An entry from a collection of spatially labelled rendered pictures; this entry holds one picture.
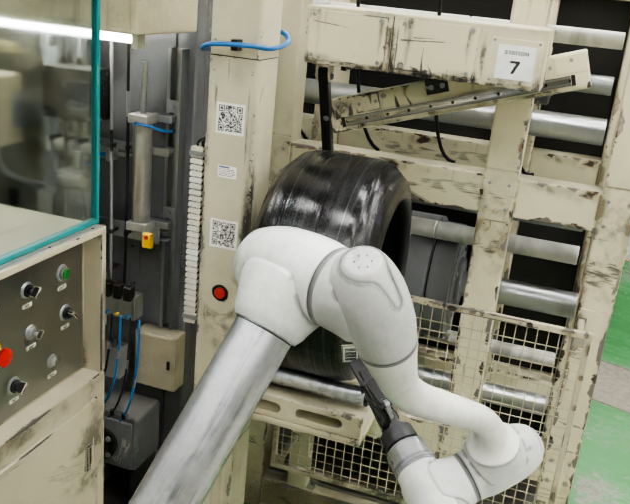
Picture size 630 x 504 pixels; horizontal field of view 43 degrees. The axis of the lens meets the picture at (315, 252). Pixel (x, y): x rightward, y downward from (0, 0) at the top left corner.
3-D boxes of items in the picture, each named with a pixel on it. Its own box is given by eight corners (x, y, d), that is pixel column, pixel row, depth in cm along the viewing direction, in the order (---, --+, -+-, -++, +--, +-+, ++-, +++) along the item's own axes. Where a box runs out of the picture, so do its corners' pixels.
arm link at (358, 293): (437, 324, 125) (371, 296, 133) (419, 241, 113) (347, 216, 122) (389, 382, 119) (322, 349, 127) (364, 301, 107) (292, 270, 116)
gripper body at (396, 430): (387, 443, 160) (367, 408, 166) (387, 463, 166) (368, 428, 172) (420, 429, 162) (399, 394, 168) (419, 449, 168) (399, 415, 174)
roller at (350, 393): (236, 355, 199) (242, 356, 204) (232, 373, 199) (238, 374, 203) (369, 388, 189) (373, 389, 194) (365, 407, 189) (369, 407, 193)
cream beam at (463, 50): (301, 62, 206) (307, 4, 201) (331, 57, 228) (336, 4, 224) (539, 94, 189) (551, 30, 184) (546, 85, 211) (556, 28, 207)
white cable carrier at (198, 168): (182, 321, 211) (190, 145, 195) (191, 314, 215) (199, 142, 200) (197, 324, 209) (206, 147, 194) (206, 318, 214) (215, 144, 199)
